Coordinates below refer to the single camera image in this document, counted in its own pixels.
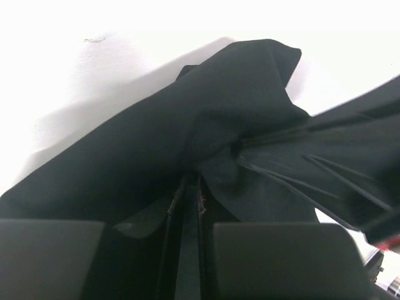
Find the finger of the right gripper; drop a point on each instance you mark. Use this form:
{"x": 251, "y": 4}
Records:
{"x": 345, "y": 161}

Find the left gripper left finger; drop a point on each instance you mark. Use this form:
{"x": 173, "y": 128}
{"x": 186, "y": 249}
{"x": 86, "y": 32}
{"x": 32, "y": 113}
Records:
{"x": 59, "y": 259}

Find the black t shirt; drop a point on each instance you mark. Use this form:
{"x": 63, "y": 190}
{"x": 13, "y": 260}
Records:
{"x": 142, "y": 152}

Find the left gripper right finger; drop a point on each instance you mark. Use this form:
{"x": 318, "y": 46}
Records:
{"x": 261, "y": 260}

